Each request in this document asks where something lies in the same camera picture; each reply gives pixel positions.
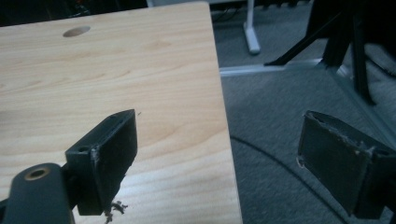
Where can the white metal desk leg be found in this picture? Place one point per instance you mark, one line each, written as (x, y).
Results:
(251, 34)

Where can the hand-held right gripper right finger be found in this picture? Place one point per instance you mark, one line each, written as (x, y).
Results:
(336, 155)

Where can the black tripod stand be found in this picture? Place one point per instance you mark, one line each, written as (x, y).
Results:
(348, 37)

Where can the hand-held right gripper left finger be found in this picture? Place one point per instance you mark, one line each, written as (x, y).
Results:
(110, 155)

